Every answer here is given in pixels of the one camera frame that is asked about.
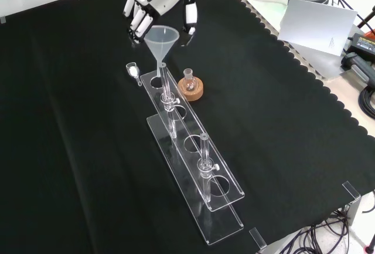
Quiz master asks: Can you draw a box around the translucent plastic funnel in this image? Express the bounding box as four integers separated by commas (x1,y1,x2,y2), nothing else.
144,25,180,79

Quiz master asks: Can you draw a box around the clear acrylic funnel stand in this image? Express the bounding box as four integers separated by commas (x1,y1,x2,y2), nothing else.
139,62,246,246

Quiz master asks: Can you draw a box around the cork ring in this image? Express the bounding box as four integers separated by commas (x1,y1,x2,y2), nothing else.
177,76,205,102

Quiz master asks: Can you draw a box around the small glass round-bottom flask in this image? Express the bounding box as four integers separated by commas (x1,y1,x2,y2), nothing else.
183,68,197,93

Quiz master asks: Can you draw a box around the black plug with cable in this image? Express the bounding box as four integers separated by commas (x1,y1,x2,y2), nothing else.
341,52,375,85

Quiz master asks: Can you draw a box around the black cloth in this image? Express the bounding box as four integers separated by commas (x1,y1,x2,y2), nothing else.
0,0,375,254

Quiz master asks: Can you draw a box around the grey metal base plate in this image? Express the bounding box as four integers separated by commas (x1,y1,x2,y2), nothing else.
244,0,348,82

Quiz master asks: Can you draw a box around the glass weighing funnel with powder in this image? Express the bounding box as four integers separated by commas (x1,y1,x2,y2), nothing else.
125,62,144,87

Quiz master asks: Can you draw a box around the black cable bundle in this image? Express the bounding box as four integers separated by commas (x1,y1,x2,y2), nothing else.
288,206,375,254

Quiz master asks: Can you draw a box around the pale board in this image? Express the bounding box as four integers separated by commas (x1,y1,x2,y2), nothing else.
277,0,359,58

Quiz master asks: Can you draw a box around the black power adapter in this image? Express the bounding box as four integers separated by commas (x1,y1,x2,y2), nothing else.
347,32,375,55

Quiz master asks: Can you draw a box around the black coiled cable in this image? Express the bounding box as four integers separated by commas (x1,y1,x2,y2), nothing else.
359,85,375,120

